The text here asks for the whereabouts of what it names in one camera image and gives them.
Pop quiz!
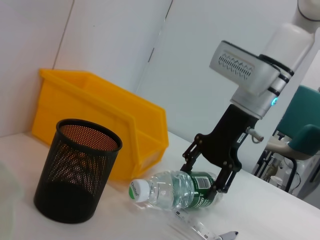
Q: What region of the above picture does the teal office chair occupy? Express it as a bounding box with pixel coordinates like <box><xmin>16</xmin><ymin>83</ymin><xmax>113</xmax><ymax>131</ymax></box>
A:
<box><xmin>254</xmin><ymin>84</ymin><xmax>320</xmax><ymax>201</ymax></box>

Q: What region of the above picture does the black mesh pen cup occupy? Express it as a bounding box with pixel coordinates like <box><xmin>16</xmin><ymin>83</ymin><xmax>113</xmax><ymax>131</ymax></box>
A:
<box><xmin>33</xmin><ymin>118</ymin><xmax>123</xmax><ymax>224</ymax></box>

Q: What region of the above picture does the clear green-label water bottle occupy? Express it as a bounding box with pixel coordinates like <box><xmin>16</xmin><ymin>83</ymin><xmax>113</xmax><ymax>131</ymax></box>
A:
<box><xmin>128</xmin><ymin>169</ymin><xmax>223</xmax><ymax>211</ymax></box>

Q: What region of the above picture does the yellow plastic bin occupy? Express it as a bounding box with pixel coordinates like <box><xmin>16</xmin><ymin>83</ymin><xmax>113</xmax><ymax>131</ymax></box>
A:
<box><xmin>31</xmin><ymin>68</ymin><xmax>170</xmax><ymax>181</ymax></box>

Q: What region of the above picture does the grey right arm cable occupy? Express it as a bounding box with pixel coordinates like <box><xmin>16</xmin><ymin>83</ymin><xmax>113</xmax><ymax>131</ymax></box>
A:
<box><xmin>246</xmin><ymin>126</ymin><xmax>265</xmax><ymax>145</ymax></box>

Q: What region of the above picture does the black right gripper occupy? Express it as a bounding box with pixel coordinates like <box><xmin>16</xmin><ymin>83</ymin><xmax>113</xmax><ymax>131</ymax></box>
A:
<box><xmin>180</xmin><ymin>104</ymin><xmax>258</xmax><ymax>201</ymax></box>

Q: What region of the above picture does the clear plastic ruler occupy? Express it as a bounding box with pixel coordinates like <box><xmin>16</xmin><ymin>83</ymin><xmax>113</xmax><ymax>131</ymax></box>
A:
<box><xmin>172</xmin><ymin>209</ymin><xmax>221</xmax><ymax>240</ymax></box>

